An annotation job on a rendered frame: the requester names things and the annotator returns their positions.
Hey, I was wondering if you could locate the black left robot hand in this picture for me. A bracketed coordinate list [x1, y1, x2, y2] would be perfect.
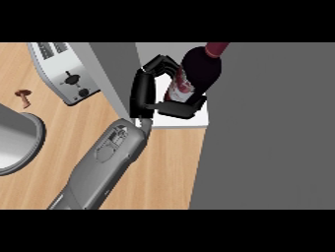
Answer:
[127, 54, 209, 120]

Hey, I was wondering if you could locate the dark wine bottle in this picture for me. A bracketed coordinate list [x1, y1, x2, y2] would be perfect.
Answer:
[163, 42, 231, 104]

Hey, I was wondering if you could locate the dark grey cabinet door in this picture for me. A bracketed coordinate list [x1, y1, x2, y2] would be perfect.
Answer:
[188, 42, 335, 211]

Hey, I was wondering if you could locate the silver toaster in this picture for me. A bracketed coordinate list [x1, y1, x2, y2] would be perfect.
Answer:
[27, 42, 102, 106]

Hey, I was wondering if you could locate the small brown mushroom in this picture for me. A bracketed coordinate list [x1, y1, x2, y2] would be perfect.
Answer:
[13, 89, 34, 109]

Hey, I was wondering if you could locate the grey cylindrical pot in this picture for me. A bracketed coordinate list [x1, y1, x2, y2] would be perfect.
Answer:
[0, 93, 47, 177]

